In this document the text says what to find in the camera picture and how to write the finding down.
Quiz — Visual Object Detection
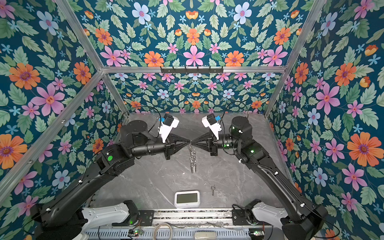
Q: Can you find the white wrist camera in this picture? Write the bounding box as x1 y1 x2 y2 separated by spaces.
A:
202 114 222 140
159 114 180 143

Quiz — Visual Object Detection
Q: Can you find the aluminium frame post back right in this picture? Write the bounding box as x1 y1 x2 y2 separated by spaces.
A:
264 0 327 120

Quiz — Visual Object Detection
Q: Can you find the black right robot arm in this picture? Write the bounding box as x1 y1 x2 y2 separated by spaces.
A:
192 114 328 240

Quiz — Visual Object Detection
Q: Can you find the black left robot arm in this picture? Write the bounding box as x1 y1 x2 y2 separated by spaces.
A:
31 120 191 240

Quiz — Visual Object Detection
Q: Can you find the aluminium frame post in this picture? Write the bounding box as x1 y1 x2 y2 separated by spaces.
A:
56 1 129 118
264 0 327 120

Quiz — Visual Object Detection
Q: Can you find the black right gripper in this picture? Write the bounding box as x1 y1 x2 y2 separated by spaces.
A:
192 132 243 159

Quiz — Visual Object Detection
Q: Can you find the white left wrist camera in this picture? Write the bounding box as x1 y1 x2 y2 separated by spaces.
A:
159 114 180 143

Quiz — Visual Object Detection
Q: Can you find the black hook rail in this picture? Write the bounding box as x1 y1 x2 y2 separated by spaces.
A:
160 67 224 74

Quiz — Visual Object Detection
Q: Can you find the aluminium frame post back left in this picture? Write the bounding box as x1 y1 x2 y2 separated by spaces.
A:
56 1 129 118

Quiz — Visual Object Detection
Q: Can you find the coiled white cable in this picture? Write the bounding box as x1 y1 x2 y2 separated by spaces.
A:
152 222 174 240

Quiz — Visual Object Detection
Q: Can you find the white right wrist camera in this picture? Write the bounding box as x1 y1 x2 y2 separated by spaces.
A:
202 114 222 140

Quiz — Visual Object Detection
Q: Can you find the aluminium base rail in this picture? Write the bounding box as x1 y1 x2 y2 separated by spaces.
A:
80 207 295 229

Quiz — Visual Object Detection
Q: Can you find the white digital timer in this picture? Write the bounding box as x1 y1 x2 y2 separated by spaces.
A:
174 191 201 209

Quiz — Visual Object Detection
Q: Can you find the steel key holder plate with rings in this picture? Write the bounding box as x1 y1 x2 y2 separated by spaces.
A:
189 145 197 174

